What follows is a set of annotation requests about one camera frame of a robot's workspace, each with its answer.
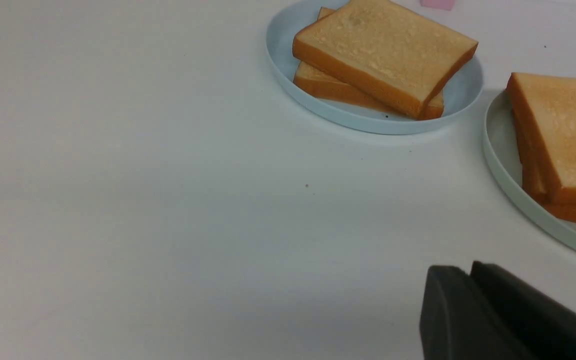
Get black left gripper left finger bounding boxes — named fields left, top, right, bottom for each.
left=419, top=265, right=534, bottom=360

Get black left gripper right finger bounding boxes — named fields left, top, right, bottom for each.
left=470, top=260, right=576, bottom=360

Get toast slice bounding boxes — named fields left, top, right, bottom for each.
left=512, top=111, right=576, bottom=223
left=293, top=7, right=444, bottom=120
left=506, top=71, right=576, bottom=205
left=292, top=0, right=479, bottom=120

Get mint green centre plate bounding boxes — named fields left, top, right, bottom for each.
left=482, top=90, right=576, bottom=251

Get pink foam cube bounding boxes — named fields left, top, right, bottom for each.
left=420, top=0, right=457, bottom=11

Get light blue bread plate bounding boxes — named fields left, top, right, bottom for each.
left=265, top=0, right=484, bottom=135

